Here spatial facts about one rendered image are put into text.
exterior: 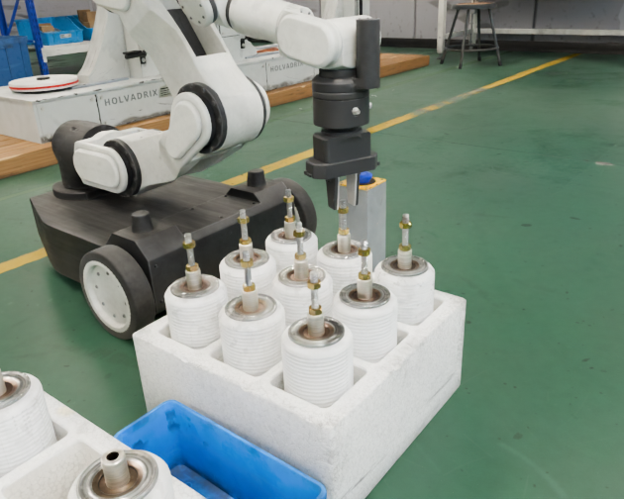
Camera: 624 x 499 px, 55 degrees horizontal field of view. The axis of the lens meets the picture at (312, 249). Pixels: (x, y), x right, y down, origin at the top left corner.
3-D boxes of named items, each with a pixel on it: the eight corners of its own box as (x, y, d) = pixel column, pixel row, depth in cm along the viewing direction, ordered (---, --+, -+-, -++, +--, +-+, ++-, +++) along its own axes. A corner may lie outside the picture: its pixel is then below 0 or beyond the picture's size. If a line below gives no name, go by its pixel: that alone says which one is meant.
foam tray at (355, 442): (149, 423, 102) (131, 333, 95) (292, 323, 130) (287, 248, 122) (335, 535, 80) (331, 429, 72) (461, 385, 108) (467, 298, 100)
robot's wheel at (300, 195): (253, 244, 170) (247, 176, 162) (265, 238, 174) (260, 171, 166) (307, 260, 159) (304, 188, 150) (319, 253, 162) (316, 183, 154)
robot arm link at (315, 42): (329, 74, 85) (262, 50, 92) (366, 65, 91) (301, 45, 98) (335, 27, 82) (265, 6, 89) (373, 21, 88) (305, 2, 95)
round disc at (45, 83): (-3, 91, 277) (-6, 79, 275) (57, 82, 299) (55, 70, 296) (31, 97, 260) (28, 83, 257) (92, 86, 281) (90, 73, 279)
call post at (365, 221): (340, 322, 129) (336, 184, 117) (358, 308, 134) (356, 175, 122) (367, 332, 125) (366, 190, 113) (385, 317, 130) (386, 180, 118)
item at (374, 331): (342, 374, 101) (340, 278, 93) (399, 381, 98) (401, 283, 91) (329, 411, 92) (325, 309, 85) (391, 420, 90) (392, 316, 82)
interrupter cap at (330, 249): (371, 257, 100) (371, 253, 100) (327, 263, 99) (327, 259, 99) (360, 241, 107) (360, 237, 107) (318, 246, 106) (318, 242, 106)
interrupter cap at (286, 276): (283, 292, 90) (283, 288, 90) (273, 271, 97) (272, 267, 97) (331, 284, 92) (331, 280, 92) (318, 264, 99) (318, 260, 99)
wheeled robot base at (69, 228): (0, 259, 161) (-35, 138, 148) (156, 203, 198) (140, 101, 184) (147, 333, 124) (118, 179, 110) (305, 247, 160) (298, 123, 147)
